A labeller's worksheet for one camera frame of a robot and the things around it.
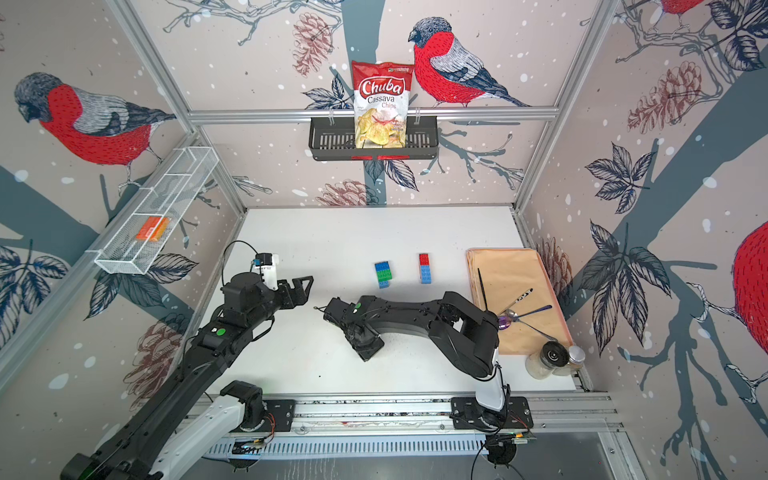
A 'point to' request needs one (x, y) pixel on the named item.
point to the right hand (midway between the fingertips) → (352, 347)
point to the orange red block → (153, 228)
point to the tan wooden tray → (514, 285)
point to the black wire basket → (335, 139)
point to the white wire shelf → (159, 209)
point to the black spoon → (483, 290)
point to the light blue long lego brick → (425, 274)
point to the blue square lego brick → (382, 266)
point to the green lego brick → (384, 275)
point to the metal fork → (524, 295)
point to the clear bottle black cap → (541, 364)
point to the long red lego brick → (424, 259)
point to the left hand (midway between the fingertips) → (304, 274)
